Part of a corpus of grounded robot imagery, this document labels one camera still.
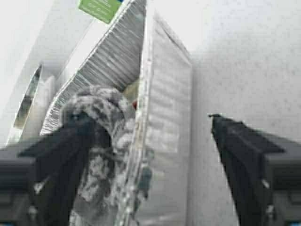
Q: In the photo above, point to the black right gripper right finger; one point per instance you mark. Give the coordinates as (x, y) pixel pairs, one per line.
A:
(242, 150)

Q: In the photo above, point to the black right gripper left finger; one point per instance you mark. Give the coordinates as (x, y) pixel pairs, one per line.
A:
(56, 163)

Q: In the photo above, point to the aluminium foil baking tray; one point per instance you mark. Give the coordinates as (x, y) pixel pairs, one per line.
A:
(142, 57)

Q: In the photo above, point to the grey patterned cloth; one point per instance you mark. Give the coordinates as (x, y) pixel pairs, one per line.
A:
(96, 202)

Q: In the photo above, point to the round stainless steel bowl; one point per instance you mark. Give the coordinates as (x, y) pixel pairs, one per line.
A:
(27, 101)

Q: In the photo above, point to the green blue Ziploc box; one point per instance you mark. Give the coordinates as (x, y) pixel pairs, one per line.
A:
(103, 10)

